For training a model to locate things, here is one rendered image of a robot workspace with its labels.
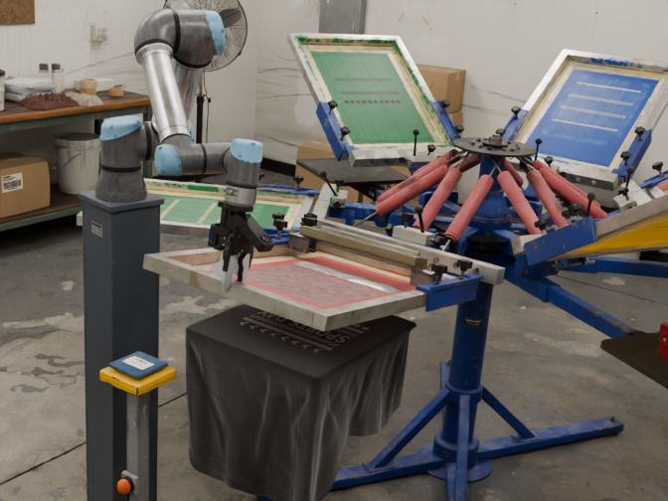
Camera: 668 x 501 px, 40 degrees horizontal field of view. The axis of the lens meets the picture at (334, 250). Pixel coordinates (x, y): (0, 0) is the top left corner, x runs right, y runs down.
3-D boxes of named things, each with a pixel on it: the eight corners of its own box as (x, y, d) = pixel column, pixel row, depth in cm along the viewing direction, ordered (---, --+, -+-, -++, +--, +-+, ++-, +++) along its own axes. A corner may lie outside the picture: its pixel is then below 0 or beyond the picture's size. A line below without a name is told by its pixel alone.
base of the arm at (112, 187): (85, 193, 273) (84, 160, 270) (129, 186, 283) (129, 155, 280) (112, 205, 263) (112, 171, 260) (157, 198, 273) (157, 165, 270)
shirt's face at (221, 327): (316, 379, 224) (316, 377, 223) (185, 329, 247) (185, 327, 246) (415, 323, 261) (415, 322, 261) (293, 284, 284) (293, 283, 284)
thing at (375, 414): (311, 524, 238) (322, 376, 224) (300, 518, 239) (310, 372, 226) (402, 453, 274) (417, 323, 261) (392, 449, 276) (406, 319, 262)
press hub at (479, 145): (475, 501, 346) (524, 151, 304) (388, 464, 367) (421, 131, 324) (518, 460, 377) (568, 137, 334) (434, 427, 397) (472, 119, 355)
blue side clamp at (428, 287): (427, 312, 247) (432, 287, 246) (412, 307, 249) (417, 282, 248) (475, 299, 272) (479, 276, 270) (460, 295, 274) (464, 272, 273)
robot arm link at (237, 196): (263, 189, 221) (242, 189, 215) (260, 208, 222) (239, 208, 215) (240, 183, 225) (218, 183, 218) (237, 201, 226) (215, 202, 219)
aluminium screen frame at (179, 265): (324, 332, 207) (327, 316, 206) (142, 268, 238) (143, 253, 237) (473, 294, 272) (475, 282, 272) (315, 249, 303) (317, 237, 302)
